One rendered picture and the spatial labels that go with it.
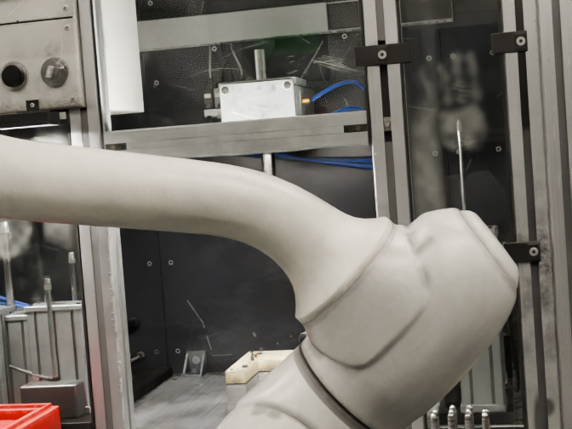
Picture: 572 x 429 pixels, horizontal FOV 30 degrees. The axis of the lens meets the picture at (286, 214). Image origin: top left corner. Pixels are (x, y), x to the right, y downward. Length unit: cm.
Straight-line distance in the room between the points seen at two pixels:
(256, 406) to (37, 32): 84
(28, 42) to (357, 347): 88
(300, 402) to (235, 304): 111
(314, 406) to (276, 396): 3
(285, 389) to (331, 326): 6
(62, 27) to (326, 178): 57
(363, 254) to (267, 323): 114
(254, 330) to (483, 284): 116
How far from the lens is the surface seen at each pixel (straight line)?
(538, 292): 141
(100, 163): 79
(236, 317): 190
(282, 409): 79
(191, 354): 193
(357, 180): 183
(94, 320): 151
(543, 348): 142
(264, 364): 165
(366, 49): 140
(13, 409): 153
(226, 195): 77
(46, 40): 151
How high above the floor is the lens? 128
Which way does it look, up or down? 3 degrees down
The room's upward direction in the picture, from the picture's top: 4 degrees counter-clockwise
